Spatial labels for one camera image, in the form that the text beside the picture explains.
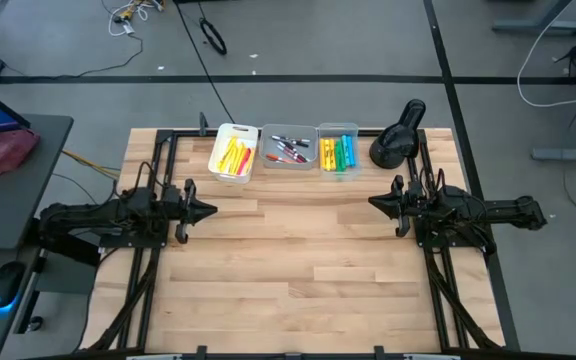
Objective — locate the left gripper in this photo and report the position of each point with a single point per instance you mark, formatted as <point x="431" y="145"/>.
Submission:
<point x="178" y="210"/>

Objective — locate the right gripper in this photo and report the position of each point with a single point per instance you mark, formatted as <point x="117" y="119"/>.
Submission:
<point x="408" y="207"/>

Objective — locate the green chunky highlighter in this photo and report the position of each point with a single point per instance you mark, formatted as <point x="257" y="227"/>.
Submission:
<point x="341" y="164"/>
<point x="339" y="150"/>

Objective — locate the thin pink highlighter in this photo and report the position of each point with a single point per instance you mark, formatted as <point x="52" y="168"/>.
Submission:
<point x="244" y="161"/>

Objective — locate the blue chunky highlighter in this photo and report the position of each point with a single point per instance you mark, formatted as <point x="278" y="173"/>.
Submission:
<point x="351" y="150"/>

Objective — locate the teal Sharpie highlighter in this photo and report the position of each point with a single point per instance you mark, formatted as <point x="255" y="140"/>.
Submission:
<point x="345" y="145"/>

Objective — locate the chunky yellow highlighter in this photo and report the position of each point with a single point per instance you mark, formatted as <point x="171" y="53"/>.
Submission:
<point x="333" y="155"/>
<point x="328" y="154"/>
<point x="322" y="154"/>

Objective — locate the orange Expo marker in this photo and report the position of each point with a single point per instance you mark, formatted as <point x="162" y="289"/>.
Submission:
<point x="275" y="158"/>

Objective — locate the purple dry-erase marker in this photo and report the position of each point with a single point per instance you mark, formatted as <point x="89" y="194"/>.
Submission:
<point x="293" y="157"/>

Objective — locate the black Expo marker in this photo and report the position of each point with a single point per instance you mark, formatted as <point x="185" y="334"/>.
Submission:
<point x="300" y="143"/>

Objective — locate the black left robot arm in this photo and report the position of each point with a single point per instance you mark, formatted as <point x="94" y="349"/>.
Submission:
<point x="93" y="217"/>

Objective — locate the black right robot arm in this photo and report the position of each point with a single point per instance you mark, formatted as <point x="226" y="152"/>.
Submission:
<point x="493" y="210"/>

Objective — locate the white plastic bin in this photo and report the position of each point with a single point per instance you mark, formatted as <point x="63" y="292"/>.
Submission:
<point x="218" y="172"/>

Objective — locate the clear plastic bin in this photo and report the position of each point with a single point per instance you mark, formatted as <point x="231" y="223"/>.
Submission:
<point x="355" y="172"/>

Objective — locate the black desk lamp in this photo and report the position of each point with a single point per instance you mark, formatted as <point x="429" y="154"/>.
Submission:
<point x="395" y="142"/>

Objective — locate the grey plastic bin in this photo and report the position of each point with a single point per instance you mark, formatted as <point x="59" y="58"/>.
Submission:
<point x="268" y="147"/>

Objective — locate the dark grey desk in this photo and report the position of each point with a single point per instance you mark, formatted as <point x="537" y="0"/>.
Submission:
<point x="18" y="235"/>

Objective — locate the grey desk foot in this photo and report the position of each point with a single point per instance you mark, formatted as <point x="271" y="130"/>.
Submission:
<point x="568" y="152"/>
<point x="538" y="25"/>

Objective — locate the black computer mouse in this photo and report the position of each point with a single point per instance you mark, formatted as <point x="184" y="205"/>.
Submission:
<point x="8" y="282"/>

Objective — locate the black table frame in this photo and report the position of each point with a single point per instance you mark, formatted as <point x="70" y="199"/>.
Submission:
<point x="164" y="136"/>

